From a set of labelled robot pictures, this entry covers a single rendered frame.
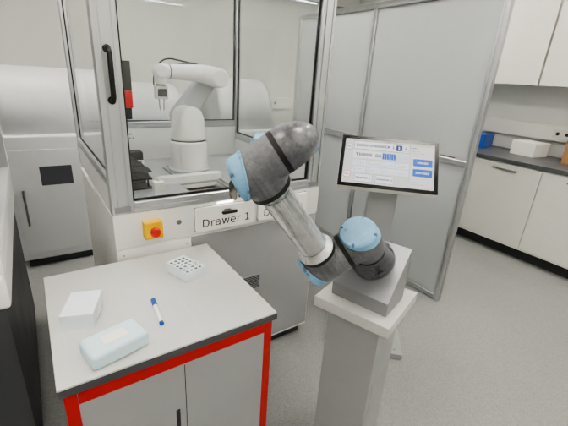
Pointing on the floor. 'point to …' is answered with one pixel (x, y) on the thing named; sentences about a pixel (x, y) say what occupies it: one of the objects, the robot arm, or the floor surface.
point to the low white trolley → (166, 346)
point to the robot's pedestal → (354, 359)
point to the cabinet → (270, 264)
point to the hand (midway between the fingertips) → (235, 193)
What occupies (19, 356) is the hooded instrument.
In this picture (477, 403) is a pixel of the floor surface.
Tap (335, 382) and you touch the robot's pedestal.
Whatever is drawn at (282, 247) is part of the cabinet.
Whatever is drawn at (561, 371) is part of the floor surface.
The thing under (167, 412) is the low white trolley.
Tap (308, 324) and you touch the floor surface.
